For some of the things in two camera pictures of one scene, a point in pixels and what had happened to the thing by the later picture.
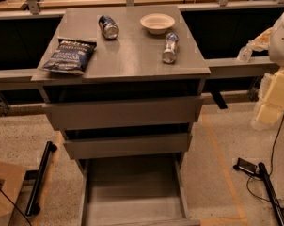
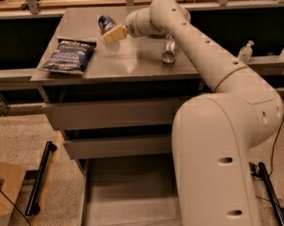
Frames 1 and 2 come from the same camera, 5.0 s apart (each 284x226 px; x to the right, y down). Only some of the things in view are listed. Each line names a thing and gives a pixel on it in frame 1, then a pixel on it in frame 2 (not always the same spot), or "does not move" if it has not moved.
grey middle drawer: (170, 144) does not move
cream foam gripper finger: (275, 98) → (139, 24)
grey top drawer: (123, 113) does not move
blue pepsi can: (108, 27) does not move
